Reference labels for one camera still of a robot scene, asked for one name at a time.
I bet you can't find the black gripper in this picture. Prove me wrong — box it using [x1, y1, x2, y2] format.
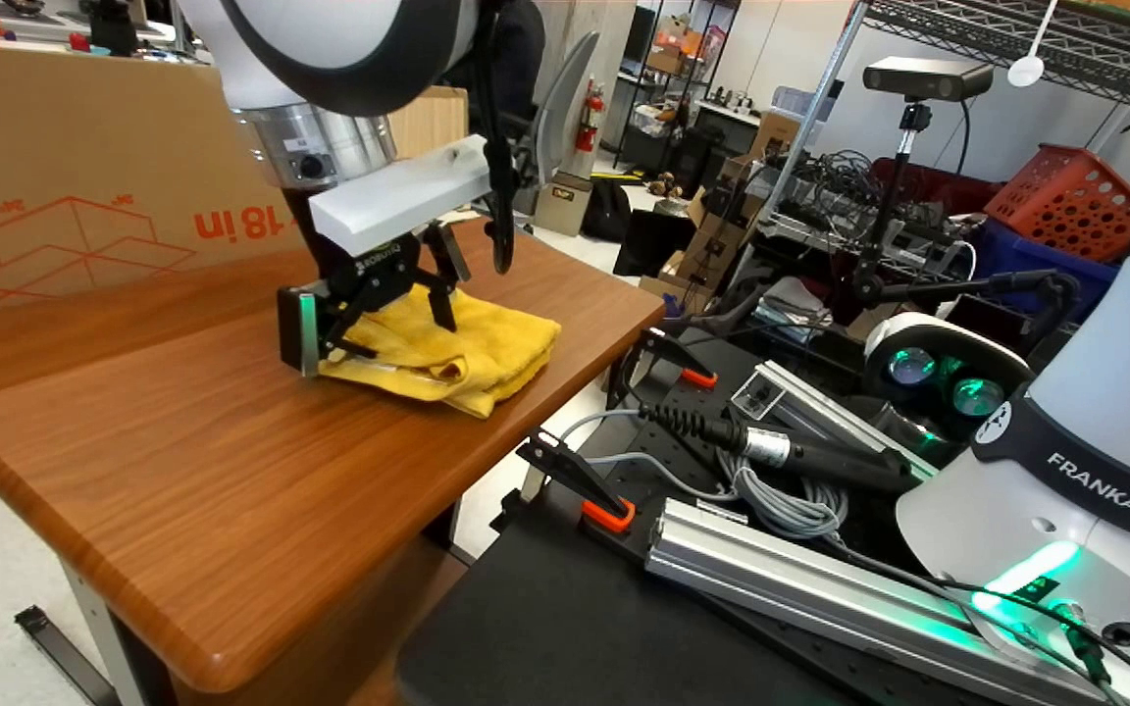
[275, 222, 465, 375]

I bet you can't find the yellow cloth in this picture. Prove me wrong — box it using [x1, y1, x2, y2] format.
[316, 287, 562, 420]

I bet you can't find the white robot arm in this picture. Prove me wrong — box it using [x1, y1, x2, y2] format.
[181, 0, 1130, 675]

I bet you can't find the light wooden panel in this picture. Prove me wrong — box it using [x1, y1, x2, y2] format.
[388, 88, 472, 162]

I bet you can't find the red fire extinguisher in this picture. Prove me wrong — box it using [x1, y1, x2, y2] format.
[571, 77, 605, 157]

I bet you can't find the orange black clamp rear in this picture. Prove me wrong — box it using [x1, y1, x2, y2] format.
[605, 330, 717, 408]

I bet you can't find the orange black clamp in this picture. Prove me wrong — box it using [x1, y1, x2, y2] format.
[605, 330, 717, 408]
[519, 436, 634, 539]

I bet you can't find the orange black clamp front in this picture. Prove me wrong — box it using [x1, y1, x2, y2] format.
[519, 436, 634, 539]

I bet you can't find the large cardboard box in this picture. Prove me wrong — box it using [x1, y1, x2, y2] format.
[0, 46, 302, 311]

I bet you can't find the black mat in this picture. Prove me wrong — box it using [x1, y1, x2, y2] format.
[401, 497, 987, 706]

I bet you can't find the blue plastic bin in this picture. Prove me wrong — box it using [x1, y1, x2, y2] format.
[976, 222, 1115, 317]

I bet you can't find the orange plastic crate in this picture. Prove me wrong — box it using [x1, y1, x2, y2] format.
[986, 145, 1130, 263]

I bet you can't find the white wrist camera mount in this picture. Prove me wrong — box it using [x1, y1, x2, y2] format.
[308, 134, 491, 256]

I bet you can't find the black cable bundle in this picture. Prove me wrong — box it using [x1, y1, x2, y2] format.
[461, 0, 550, 277]

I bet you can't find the table leg frame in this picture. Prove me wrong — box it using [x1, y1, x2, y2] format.
[14, 569, 148, 706]

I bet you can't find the grey coiled cable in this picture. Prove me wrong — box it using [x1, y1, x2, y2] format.
[717, 455, 856, 544]

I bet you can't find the aluminium extrusion rail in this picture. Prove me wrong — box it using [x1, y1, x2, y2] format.
[645, 497, 1105, 706]

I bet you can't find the black camera on stand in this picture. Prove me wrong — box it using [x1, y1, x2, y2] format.
[859, 56, 995, 253]

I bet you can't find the stereo camera with green lenses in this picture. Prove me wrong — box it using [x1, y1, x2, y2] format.
[863, 311, 1031, 436]

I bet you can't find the metal wire shelf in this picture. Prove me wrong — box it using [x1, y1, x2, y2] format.
[755, 0, 1130, 228]

